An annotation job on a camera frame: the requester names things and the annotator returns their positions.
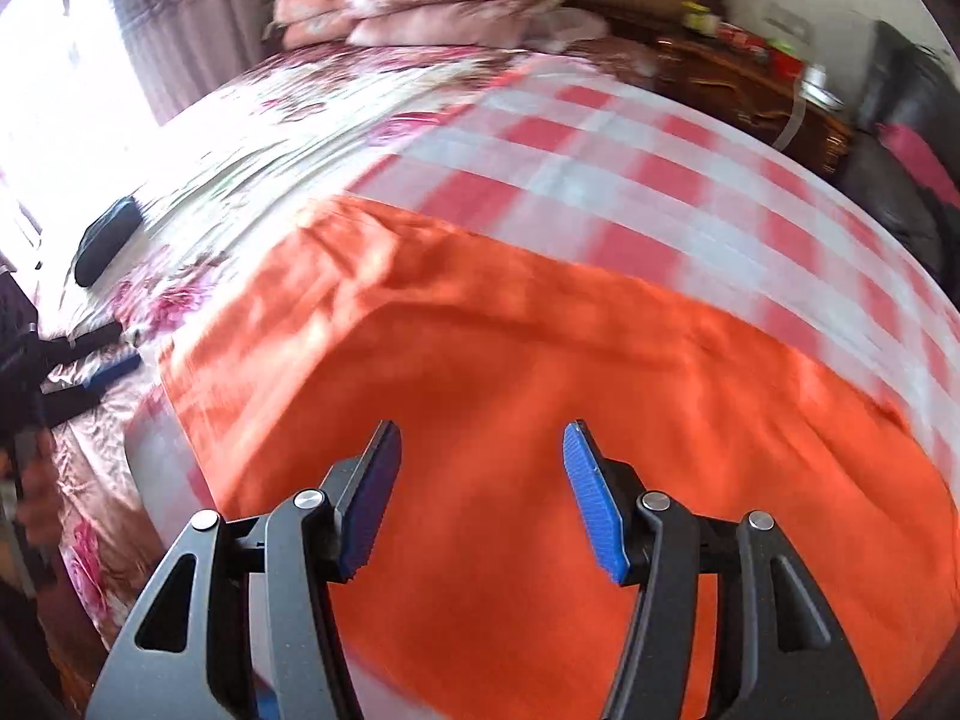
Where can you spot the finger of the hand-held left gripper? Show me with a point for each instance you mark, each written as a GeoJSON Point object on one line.
{"type": "Point", "coordinates": [90, 337]}
{"type": "Point", "coordinates": [112, 376]}

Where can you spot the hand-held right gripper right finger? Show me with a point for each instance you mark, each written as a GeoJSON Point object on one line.
{"type": "Point", "coordinates": [596, 502]}

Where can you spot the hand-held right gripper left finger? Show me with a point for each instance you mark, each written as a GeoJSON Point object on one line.
{"type": "Point", "coordinates": [367, 499]}

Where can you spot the orange pants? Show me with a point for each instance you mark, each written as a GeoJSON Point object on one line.
{"type": "Point", "coordinates": [487, 360]}

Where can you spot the person's left hand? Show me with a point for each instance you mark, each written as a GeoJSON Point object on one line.
{"type": "Point", "coordinates": [39, 499]}

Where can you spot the black pouch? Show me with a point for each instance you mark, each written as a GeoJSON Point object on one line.
{"type": "Point", "coordinates": [109, 240]}

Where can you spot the floral bed sheet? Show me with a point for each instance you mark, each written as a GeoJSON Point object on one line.
{"type": "Point", "coordinates": [300, 90]}

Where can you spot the pink patterned curtain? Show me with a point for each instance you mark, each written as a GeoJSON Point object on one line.
{"type": "Point", "coordinates": [187, 15]}

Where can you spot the red white checkered cloth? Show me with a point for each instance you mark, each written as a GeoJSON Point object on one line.
{"type": "Point", "coordinates": [600, 157]}

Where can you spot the dark wooden nightstand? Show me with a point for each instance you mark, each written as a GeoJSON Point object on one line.
{"type": "Point", "coordinates": [735, 90]}

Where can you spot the black leather sofa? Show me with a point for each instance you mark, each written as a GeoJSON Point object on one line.
{"type": "Point", "coordinates": [885, 165]}

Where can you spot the white round device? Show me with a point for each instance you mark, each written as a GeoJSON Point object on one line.
{"type": "Point", "coordinates": [821, 90]}

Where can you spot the magenta cushion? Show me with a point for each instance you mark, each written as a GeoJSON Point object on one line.
{"type": "Point", "coordinates": [922, 157]}

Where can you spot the plain pink pillow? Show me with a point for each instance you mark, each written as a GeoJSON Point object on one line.
{"type": "Point", "coordinates": [450, 26]}

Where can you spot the pale patterned pillow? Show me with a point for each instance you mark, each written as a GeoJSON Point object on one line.
{"type": "Point", "coordinates": [574, 24]}

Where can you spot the red green container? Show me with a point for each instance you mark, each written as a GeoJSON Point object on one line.
{"type": "Point", "coordinates": [785, 56]}

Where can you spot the red box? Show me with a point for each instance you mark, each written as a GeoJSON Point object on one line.
{"type": "Point", "coordinates": [742, 37]}

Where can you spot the green box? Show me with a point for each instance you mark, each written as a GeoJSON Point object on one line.
{"type": "Point", "coordinates": [697, 16]}

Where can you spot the white wall socket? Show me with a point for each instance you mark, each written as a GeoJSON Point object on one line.
{"type": "Point", "coordinates": [787, 22]}

